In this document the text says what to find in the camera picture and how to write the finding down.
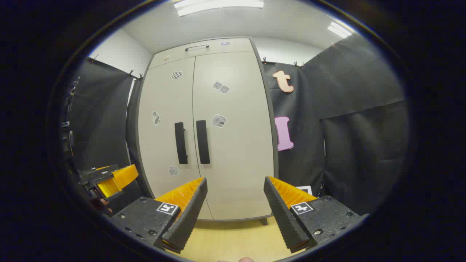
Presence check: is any white shoe cabinet door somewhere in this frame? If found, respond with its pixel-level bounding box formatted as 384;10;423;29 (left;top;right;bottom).
192;51;275;221
138;57;214;221

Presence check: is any white double-door shoe cabinet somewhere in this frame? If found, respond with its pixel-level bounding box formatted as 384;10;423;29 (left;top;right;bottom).
135;36;280;226

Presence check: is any white cabinet top drawer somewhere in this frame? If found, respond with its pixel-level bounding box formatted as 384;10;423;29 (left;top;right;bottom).
149;37;254;70

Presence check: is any black door handle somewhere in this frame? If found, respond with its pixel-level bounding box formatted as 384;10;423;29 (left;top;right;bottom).
196;120;211;164
174;122;189;164

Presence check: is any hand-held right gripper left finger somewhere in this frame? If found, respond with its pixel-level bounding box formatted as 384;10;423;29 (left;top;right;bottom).
109;177;208;254

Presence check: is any black backdrop cloth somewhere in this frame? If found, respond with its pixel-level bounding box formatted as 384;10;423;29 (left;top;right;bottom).
66;35;410;217

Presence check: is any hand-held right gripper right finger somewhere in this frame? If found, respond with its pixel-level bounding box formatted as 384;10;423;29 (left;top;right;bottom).
264;176;364;254

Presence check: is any small ceiling light panel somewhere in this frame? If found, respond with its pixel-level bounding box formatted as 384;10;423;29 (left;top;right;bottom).
327;21;353;39

